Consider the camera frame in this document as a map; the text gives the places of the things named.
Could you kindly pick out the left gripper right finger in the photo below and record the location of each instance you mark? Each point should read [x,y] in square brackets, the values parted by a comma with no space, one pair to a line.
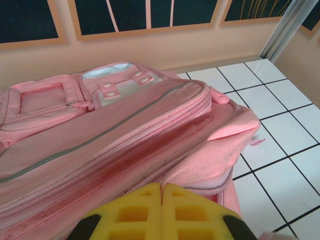
[195,225]

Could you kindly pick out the aluminium corner post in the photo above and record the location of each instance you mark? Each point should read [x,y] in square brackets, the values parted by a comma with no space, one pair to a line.
[287,30]

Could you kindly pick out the pink backpack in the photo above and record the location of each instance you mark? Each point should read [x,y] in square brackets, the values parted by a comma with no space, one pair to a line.
[125,140]

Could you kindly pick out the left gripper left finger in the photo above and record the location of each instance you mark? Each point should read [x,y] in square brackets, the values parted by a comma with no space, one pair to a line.
[135,225]

